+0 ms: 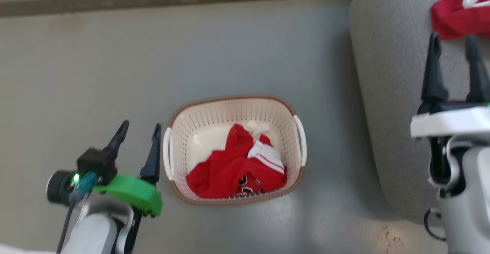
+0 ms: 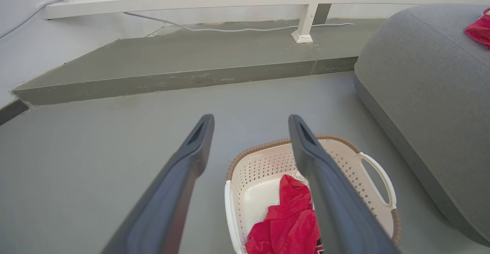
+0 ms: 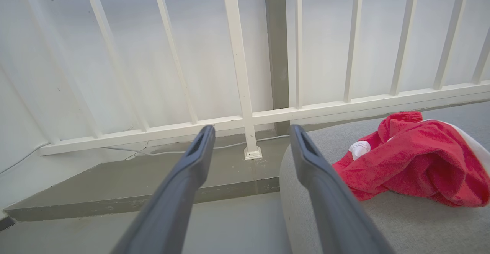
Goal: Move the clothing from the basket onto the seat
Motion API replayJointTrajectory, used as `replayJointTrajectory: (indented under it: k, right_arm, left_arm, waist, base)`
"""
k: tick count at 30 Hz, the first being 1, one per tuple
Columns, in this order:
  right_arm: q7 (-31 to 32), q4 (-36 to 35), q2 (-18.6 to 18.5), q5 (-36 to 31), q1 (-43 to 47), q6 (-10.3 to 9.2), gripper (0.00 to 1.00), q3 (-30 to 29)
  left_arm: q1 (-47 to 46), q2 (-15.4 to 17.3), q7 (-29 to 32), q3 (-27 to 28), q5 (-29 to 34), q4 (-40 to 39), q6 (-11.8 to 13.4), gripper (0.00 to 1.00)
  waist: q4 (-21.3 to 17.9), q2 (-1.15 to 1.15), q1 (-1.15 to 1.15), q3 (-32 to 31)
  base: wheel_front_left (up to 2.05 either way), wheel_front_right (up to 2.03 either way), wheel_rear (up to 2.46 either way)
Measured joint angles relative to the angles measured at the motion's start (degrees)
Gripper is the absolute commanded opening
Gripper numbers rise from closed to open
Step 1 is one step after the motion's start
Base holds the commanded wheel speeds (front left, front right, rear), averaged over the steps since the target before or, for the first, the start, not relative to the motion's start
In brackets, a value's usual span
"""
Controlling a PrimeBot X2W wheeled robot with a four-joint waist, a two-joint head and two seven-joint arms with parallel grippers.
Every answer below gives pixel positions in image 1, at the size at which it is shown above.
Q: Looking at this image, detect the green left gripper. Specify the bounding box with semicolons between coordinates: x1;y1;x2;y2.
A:
93;120;163;218

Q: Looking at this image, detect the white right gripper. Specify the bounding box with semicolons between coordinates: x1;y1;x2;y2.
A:
410;32;490;138

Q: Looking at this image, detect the red and white garment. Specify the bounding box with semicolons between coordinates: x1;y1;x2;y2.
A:
430;0;490;41

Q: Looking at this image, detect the grey fabric sofa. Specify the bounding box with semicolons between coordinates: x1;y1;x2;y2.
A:
348;0;490;225

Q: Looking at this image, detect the cream plastic laundry basket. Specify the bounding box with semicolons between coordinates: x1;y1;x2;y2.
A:
163;94;307;207

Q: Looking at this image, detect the red garment with black print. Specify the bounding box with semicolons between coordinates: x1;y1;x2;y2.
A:
186;121;288;200

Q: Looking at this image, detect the teal camera cable plug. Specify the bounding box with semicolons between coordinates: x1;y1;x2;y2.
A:
70;171;98;204

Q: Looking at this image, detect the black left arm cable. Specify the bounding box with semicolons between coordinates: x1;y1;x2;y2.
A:
56;200;75;254

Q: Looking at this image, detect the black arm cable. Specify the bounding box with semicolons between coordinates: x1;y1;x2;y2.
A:
56;200;75;254
423;207;448;242

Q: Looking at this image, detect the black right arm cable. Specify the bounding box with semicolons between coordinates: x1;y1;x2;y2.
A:
423;207;448;242

